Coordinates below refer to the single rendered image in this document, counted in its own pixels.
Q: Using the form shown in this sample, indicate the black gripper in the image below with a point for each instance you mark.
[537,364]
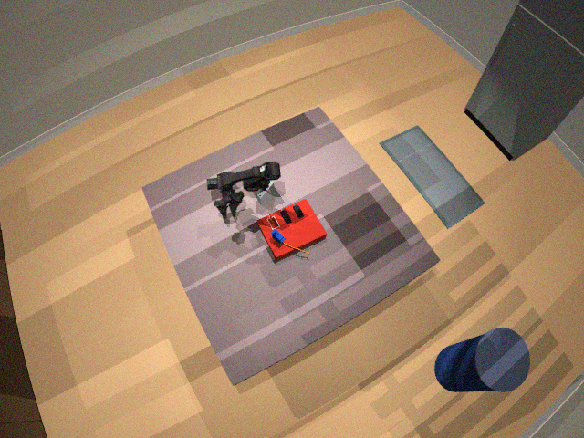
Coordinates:
[221,205]

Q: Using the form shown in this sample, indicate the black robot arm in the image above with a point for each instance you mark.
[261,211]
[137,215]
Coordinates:
[253,179]

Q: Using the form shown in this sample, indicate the blue micro servo with orange cable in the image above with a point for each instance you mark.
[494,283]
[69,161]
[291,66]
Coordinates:
[280,238]

